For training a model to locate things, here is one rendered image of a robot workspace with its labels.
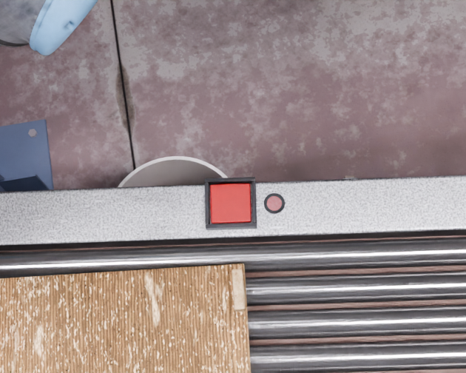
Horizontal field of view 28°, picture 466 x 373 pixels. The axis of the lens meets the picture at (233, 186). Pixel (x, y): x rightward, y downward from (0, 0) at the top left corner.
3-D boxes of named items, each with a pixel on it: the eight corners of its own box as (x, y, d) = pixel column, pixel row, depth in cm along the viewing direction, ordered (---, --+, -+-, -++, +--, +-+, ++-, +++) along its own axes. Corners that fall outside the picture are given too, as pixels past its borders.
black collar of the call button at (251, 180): (205, 181, 140) (204, 178, 138) (255, 179, 140) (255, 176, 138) (206, 230, 138) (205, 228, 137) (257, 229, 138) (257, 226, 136)
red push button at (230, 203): (210, 186, 140) (209, 183, 139) (250, 184, 140) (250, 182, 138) (211, 225, 138) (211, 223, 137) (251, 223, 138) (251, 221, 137)
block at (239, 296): (231, 271, 134) (231, 269, 132) (244, 271, 134) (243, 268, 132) (234, 312, 133) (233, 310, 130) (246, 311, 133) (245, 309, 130)
